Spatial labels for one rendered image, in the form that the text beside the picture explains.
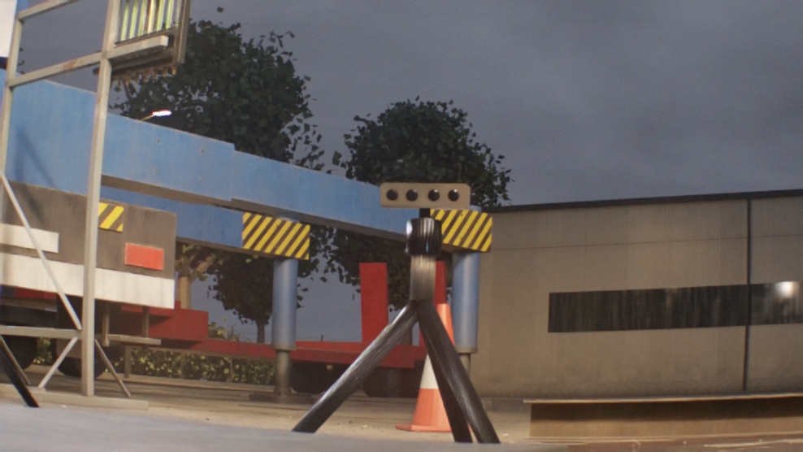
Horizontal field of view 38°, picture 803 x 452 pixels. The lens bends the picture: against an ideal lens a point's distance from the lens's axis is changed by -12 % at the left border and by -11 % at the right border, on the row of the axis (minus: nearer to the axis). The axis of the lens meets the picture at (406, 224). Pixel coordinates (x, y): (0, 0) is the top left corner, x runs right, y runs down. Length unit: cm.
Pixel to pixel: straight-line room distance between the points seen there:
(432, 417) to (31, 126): 294
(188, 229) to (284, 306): 145
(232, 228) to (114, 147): 370
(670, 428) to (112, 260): 378
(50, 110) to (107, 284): 102
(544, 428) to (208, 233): 670
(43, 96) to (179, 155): 122
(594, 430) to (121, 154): 394
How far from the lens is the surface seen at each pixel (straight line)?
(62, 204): 667
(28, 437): 28
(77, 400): 514
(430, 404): 492
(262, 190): 824
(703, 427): 400
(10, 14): 736
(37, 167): 677
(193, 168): 771
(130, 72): 533
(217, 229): 1064
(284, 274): 1140
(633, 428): 406
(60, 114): 691
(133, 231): 704
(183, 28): 516
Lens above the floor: 16
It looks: 7 degrees up
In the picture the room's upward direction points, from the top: 2 degrees clockwise
